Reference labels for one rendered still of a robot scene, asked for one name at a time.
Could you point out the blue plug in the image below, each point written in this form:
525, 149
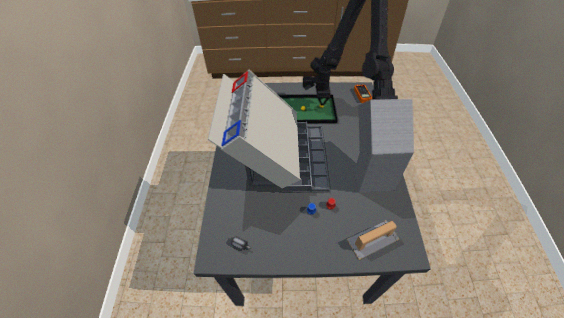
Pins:
311, 208

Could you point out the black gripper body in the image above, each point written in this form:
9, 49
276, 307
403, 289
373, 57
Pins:
326, 90

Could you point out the blue square band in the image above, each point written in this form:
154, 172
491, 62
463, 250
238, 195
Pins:
237, 132

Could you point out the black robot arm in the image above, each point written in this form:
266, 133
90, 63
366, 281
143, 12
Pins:
383, 86

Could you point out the red plug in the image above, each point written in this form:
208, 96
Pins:
331, 203

